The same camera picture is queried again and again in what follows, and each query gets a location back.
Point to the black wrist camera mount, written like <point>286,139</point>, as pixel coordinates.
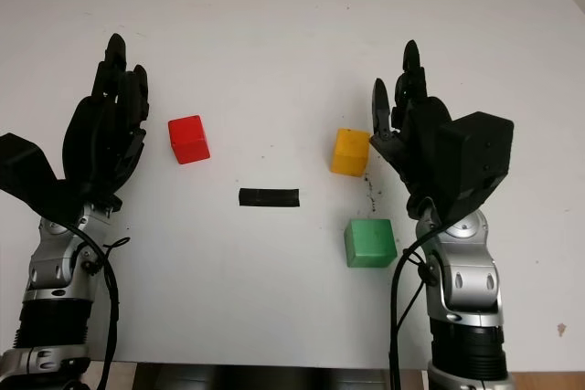
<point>475,157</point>
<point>25,166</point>

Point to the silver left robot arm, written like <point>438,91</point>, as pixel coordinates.
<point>55,262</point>

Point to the yellow wooden block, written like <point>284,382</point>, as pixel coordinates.
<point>349,152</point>

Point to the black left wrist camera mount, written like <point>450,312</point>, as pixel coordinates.
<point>25,166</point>

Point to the red wooden block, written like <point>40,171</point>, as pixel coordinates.
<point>189,139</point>

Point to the green wooden block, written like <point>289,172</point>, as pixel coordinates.
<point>370,244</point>

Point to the dark robot torso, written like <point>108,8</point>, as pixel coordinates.
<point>274,378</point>

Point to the black tape strip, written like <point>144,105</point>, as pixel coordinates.
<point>269,198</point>

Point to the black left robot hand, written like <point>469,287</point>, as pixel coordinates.
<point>100,134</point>

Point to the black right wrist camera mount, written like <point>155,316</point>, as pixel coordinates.
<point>475,157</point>

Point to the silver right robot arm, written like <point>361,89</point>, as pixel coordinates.
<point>471,271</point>

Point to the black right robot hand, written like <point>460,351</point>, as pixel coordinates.
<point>418,148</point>

